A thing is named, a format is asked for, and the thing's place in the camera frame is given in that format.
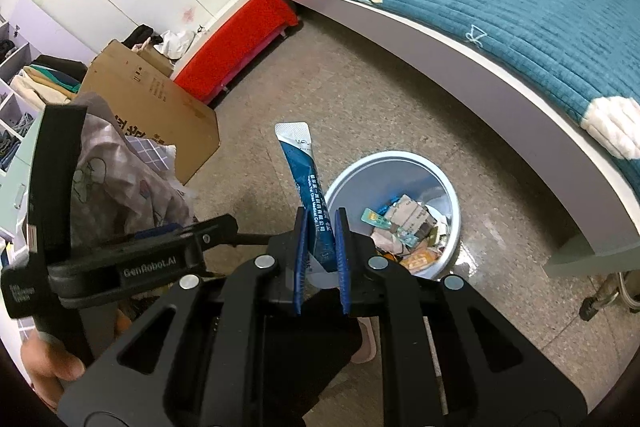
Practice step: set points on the purple teal shelf cabinet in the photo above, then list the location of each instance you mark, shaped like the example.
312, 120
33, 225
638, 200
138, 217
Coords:
33, 32

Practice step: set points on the brown cardboard box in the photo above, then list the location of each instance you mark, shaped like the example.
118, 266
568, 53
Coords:
147, 104

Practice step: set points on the grey checked tablecloth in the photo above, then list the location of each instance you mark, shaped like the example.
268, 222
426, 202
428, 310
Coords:
122, 185

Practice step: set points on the teal bunk bed frame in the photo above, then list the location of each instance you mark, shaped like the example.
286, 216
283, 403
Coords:
582, 175

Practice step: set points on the blue white long sachet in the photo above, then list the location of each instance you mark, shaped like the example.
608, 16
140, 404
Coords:
295, 140

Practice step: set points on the white plastic bag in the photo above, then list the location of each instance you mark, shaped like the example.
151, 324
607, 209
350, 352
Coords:
175, 44

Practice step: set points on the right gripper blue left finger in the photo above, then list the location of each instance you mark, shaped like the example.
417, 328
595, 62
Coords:
301, 257

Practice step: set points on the blue plastic trash bucket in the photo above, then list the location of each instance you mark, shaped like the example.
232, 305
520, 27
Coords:
406, 204

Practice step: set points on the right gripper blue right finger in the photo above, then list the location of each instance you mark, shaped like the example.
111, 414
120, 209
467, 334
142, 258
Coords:
341, 250

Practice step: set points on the person's left hand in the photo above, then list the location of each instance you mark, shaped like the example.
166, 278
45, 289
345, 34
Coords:
48, 365

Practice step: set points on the pink slipper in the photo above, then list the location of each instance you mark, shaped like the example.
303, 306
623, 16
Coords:
368, 348

